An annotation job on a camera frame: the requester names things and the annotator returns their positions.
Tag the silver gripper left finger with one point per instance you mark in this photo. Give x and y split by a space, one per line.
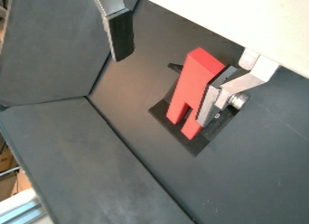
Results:
116 17

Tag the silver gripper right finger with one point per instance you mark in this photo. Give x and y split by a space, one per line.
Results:
225 90

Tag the red double-square block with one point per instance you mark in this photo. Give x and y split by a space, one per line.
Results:
199 70

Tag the black curved stand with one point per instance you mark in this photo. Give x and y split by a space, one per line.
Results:
187 111

